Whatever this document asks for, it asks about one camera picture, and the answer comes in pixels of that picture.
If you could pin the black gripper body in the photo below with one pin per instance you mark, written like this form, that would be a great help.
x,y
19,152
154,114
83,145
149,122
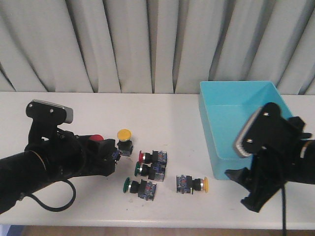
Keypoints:
x,y
60,155
288,158

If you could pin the lower green push button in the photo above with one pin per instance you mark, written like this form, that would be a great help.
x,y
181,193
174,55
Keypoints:
x,y
144,189

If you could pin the yellow push button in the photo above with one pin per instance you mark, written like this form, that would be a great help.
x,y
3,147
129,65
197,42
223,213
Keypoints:
x,y
186,184
125,144

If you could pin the upper green push button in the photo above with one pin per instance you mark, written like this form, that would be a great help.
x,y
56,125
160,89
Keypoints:
x,y
155,171

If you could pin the grey pleated curtain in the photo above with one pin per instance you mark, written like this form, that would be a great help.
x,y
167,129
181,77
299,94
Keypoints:
x,y
155,46

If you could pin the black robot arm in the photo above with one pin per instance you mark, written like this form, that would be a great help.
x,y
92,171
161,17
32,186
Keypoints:
x,y
14,185
282,152

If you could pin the lying red push button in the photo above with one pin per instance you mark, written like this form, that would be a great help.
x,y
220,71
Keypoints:
x,y
154,157

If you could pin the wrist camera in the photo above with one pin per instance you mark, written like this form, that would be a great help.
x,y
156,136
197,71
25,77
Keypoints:
x,y
48,112
258,130

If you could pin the light blue plastic box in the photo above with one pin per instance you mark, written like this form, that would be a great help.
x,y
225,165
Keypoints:
x,y
224,107

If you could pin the green push button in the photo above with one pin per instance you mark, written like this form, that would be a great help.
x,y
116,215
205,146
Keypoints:
x,y
144,189
155,171

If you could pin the red push button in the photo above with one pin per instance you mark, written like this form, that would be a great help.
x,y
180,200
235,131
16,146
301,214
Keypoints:
x,y
154,157
99,138

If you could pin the lying yellow push button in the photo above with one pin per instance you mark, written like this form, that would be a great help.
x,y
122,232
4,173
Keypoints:
x,y
186,184

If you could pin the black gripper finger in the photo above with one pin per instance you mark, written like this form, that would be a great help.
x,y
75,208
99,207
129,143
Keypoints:
x,y
101,150
244,177
100,168
257,198

